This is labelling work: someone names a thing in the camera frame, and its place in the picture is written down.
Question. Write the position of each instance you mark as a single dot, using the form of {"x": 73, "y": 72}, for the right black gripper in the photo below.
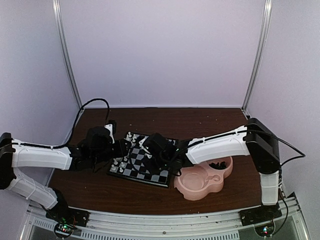
{"x": 151, "y": 167}

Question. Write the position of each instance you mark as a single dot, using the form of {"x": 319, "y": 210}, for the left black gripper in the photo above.
{"x": 121, "y": 151}

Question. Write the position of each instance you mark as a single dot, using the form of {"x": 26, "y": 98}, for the black and white chessboard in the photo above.
{"x": 135, "y": 169}

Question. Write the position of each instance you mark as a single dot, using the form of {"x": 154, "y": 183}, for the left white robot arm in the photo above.
{"x": 15, "y": 154}

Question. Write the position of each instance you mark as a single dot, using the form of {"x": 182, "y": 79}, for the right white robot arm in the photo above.
{"x": 253, "y": 139}

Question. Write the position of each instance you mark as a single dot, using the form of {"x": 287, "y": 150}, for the pile of black chess pieces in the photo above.
{"x": 218, "y": 165}

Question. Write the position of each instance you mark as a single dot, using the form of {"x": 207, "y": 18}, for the pink double pet bowl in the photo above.
{"x": 196, "y": 182}

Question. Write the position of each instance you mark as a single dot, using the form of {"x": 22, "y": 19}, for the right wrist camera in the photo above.
{"x": 144, "y": 147}

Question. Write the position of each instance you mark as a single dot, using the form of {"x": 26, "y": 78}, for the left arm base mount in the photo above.
{"x": 73, "y": 217}

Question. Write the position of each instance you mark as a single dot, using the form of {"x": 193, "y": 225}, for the front aluminium rail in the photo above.
{"x": 224, "y": 225}

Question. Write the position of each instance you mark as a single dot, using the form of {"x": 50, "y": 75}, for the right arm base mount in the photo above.
{"x": 259, "y": 214}

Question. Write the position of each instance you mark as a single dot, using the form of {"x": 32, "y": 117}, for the left aluminium frame post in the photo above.
{"x": 65, "y": 52}

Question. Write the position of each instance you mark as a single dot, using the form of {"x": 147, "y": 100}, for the aluminium frame post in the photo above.
{"x": 264, "y": 30}
{"x": 65, "y": 52}

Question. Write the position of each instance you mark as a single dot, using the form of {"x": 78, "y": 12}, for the right aluminium frame post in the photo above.
{"x": 264, "y": 30}

